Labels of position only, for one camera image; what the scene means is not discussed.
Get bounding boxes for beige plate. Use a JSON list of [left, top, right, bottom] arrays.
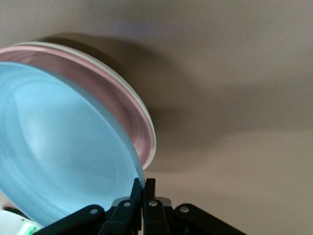
[[0, 41, 157, 167]]

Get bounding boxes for light blue plate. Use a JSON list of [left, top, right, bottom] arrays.
[[0, 61, 146, 227]]

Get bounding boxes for pink plate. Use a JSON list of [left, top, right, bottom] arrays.
[[0, 46, 152, 171]]

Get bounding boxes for brown table cover cloth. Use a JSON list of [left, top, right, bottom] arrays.
[[0, 0, 313, 235]]

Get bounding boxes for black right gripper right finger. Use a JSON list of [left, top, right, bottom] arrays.
[[142, 178, 247, 235]]

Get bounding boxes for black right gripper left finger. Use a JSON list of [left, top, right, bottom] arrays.
[[43, 178, 143, 235]]

